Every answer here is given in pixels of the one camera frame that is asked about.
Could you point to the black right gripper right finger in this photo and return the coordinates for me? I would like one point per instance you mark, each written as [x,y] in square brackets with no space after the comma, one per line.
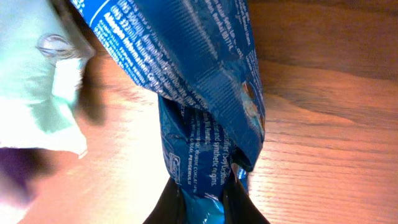
[238,207]

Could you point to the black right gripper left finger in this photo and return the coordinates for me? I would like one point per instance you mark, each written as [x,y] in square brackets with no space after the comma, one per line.
[170,208]

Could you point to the blue snack wrapper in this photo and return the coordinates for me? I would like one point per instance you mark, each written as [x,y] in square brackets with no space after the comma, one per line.
[199,58]

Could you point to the light teal snack packet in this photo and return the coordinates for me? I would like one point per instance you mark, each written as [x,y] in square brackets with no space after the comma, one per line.
[43,59]

